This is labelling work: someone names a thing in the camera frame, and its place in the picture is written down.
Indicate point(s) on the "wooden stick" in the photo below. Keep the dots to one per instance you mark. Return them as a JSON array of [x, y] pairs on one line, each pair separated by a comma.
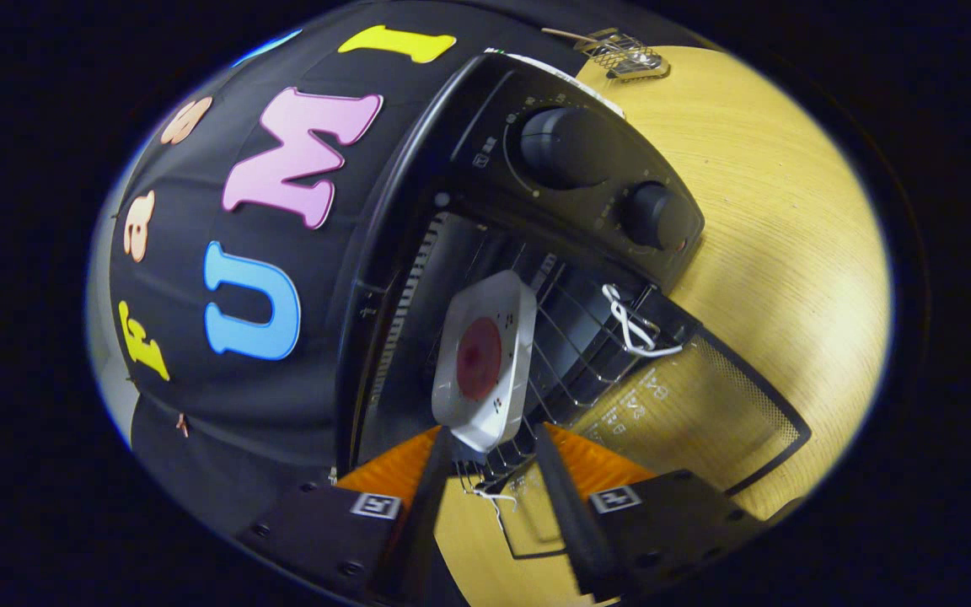
[[565, 35]]

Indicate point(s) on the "white square plate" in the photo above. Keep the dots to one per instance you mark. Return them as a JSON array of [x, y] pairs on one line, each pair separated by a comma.
[[494, 295]]

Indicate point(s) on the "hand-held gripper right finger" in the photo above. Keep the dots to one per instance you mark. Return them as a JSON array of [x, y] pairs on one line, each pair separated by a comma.
[[565, 514]]

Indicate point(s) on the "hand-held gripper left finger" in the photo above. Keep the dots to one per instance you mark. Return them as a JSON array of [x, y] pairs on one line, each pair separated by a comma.
[[426, 523]]

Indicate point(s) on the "pink round meat slice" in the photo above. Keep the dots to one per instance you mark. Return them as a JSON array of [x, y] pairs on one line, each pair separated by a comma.
[[479, 358]]

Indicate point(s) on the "black toaster oven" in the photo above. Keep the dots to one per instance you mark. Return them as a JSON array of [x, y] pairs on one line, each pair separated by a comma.
[[485, 169]]

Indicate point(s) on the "red clip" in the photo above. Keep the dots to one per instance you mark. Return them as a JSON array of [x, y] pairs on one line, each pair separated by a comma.
[[183, 424]]

